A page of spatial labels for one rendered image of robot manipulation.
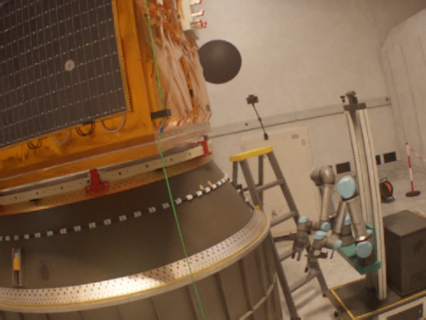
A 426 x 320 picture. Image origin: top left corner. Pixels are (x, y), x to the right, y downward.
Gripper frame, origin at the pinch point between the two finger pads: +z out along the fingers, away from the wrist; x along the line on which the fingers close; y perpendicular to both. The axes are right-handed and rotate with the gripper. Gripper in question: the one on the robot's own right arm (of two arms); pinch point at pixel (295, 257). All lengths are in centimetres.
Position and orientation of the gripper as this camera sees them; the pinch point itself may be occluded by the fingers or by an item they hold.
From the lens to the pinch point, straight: 326.6
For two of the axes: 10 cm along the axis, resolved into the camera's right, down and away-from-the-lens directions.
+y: 9.7, 1.9, 1.3
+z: -1.8, 9.8, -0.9
